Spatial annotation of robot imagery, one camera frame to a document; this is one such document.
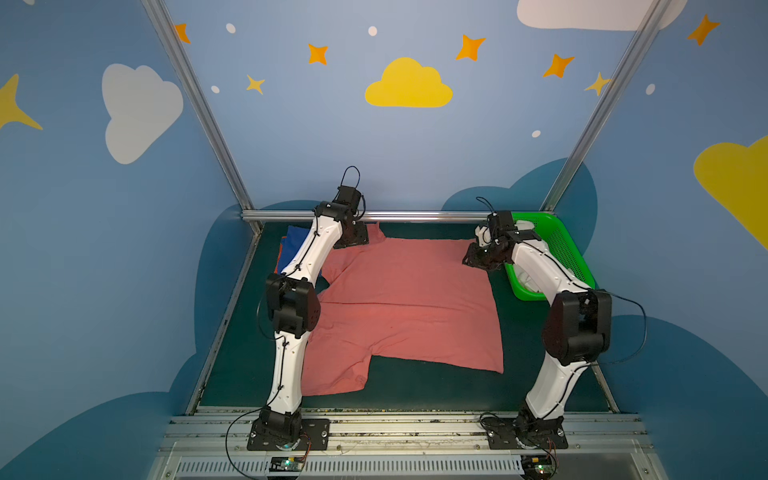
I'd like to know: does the pink t shirt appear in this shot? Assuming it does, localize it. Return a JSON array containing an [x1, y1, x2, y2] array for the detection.
[[301, 224, 504, 396]]

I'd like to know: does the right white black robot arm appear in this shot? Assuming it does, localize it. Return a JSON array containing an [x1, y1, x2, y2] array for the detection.
[[463, 226, 612, 448]]

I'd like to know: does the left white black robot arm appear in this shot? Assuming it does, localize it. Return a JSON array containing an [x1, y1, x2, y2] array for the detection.
[[256, 201, 368, 450]]

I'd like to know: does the white grey t shirt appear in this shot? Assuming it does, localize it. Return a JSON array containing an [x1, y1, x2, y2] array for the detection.
[[511, 220, 549, 295]]

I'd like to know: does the folded blue t shirt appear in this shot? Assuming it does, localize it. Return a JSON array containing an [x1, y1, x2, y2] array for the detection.
[[275, 226, 333, 285]]

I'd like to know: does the green plastic basket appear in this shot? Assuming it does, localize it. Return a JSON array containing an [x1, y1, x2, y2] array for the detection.
[[505, 212, 596, 301]]

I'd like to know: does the folded orange t shirt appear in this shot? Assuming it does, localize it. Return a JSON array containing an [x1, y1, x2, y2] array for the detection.
[[274, 236, 287, 273]]

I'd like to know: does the right circuit board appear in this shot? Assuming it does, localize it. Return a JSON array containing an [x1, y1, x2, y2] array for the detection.
[[520, 455, 557, 480]]

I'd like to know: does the left green circuit board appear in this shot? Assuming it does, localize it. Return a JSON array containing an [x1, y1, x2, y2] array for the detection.
[[269, 457, 305, 473]]

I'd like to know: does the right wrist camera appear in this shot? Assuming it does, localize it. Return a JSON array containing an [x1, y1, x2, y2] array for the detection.
[[475, 210, 517, 248]]

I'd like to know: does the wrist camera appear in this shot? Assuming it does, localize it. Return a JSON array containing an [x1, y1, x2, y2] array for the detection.
[[475, 210, 517, 248], [333, 185, 363, 212]]

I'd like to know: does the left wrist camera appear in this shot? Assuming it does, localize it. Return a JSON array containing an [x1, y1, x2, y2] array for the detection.
[[333, 185, 363, 212]]

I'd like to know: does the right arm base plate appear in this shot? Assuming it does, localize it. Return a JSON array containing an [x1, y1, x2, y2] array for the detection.
[[479, 416, 569, 450]]

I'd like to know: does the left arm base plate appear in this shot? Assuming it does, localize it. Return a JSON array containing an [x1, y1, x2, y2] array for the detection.
[[246, 419, 331, 451]]

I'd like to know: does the aluminium rail base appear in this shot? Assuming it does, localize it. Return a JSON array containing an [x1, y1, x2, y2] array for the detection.
[[148, 408, 667, 479]]

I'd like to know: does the left aluminium frame post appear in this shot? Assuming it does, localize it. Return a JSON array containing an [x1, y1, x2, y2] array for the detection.
[[139, 0, 256, 212]]

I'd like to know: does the aluminium frame post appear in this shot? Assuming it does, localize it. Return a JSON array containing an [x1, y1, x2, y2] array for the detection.
[[139, 0, 256, 212], [539, 0, 672, 213]]

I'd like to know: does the right aluminium frame post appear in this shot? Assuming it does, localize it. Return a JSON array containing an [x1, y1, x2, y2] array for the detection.
[[539, 0, 672, 213]]

